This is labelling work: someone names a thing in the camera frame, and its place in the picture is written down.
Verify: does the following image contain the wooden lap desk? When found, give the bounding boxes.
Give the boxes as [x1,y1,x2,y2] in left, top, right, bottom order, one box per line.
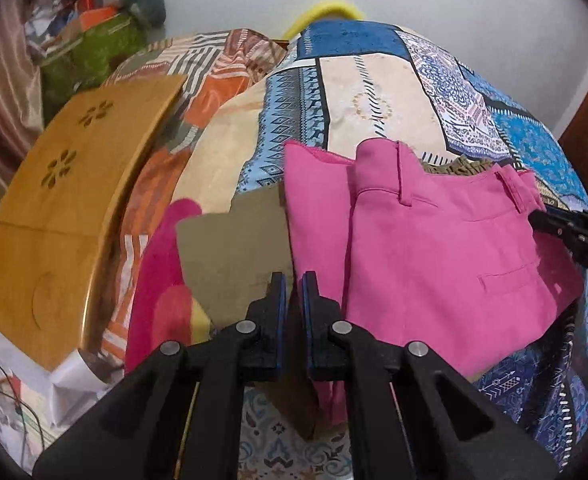
[0,74,189,372]

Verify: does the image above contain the orange box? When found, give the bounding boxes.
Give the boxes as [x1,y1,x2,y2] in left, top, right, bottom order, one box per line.
[76,6,120,28]

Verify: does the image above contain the orange striped blanket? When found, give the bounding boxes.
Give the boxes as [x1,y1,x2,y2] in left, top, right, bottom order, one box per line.
[86,27,291,376]

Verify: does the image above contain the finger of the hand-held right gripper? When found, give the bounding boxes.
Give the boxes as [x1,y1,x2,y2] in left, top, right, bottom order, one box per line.
[528,208,582,256]

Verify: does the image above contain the thin black cable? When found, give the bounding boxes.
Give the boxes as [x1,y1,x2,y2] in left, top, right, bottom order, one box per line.
[0,365,50,461]

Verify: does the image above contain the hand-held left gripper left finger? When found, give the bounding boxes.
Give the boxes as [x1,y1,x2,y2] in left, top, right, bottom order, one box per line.
[33,271,289,480]

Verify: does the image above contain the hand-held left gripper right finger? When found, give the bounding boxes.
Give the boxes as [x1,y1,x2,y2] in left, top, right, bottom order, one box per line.
[301,270,560,480]

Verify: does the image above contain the green storage box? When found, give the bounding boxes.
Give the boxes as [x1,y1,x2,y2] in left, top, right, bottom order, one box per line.
[39,15,147,106]

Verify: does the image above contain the magenta printed cloth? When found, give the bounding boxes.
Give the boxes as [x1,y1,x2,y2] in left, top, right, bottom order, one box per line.
[124,199,210,376]

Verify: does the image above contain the blue patchwork blanket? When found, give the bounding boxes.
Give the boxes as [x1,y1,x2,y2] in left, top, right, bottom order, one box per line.
[99,17,588,480]

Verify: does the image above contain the white cloth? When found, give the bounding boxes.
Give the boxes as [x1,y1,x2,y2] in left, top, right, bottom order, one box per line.
[0,322,110,428]

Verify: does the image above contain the pink pants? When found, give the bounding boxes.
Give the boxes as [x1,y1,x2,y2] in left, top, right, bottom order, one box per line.
[283,139,586,423]

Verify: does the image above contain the yellow hoop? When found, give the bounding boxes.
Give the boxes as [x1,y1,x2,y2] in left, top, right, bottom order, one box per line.
[285,1,366,41]

